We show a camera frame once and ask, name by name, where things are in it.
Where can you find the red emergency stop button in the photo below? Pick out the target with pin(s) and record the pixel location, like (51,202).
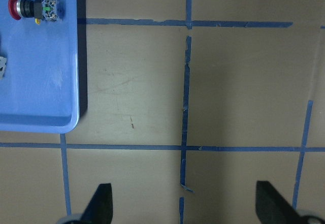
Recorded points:
(39,10)

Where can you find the white circuit breaker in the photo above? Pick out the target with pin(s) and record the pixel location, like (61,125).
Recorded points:
(3,63)

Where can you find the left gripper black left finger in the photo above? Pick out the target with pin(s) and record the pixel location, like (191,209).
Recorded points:
(100,207)

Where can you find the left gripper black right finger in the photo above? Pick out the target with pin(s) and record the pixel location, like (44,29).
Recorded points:
(272,207)

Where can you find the blue plastic tray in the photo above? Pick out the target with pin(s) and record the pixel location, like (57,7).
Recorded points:
(40,85)

